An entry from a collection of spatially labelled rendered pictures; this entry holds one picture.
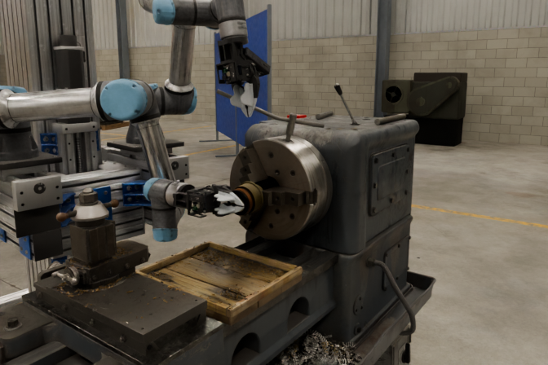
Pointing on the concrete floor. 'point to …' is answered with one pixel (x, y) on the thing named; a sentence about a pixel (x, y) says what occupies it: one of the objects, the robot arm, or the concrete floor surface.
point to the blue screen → (232, 120)
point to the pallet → (112, 124)
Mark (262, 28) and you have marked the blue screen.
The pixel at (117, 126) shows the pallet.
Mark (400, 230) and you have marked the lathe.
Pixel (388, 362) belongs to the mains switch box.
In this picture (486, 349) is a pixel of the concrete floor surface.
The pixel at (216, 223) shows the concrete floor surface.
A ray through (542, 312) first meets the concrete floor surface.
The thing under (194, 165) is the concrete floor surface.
